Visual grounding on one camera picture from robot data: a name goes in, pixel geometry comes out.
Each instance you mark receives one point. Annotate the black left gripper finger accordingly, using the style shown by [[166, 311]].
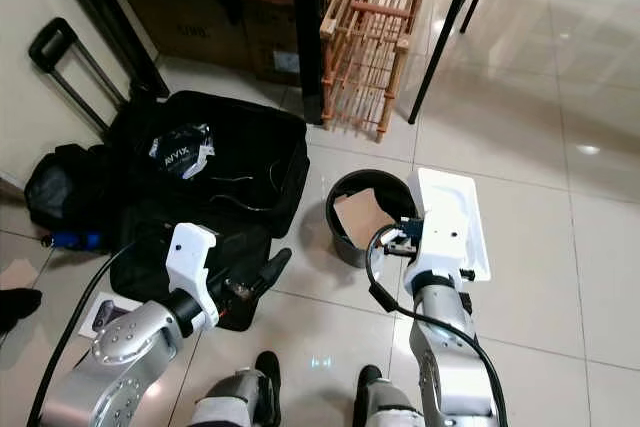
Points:
[[275, 272]]

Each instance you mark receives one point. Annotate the white plastic tray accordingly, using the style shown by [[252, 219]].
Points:
[[455, 192]]

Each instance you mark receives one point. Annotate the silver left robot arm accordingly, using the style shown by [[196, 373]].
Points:
[[125, 357]]

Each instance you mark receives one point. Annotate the black round rubbish bin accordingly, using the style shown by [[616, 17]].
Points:
[[345, 237]]

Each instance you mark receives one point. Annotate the flat brown cardboard piece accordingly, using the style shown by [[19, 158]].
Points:
[[360, 217]]

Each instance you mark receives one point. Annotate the robot left leg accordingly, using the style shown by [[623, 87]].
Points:
[[238, 392]]

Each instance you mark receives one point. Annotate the robot leg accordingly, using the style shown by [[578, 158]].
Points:
[[390, 402], [238, 392]]

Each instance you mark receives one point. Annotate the white box with phone picture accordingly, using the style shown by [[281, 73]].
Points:
[[110, 315]]

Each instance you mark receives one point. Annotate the black packet with white print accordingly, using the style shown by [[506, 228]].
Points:
[[180, 150]]

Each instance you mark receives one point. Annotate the robot right leg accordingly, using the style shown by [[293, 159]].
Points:
[[390, 402]]

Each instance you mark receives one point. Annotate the small blue connector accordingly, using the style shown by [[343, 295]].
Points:
[[75, 239]]

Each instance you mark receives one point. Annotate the wooden slatted rack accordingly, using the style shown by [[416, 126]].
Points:
[[375, 37]]

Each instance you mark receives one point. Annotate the black shoe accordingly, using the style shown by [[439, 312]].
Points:
[[18, 307]]

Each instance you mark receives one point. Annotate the cardboard box with label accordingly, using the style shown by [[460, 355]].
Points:
[[272, 42]]

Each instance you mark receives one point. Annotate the large dark cardboard box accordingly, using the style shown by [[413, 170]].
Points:
[[185, 17]]

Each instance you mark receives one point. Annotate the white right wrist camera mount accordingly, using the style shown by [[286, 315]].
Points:
[[435, 252]]

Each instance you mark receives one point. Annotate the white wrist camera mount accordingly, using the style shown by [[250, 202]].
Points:
[[435, 252], [192, 262]]

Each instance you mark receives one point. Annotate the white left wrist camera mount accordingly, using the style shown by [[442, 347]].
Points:
[[192, 262]]

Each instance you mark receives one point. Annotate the black table leg frame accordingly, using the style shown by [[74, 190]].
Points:
[[445, 47]]

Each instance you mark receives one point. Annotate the black shelf frame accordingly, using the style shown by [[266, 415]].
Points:
[[310, 37]]

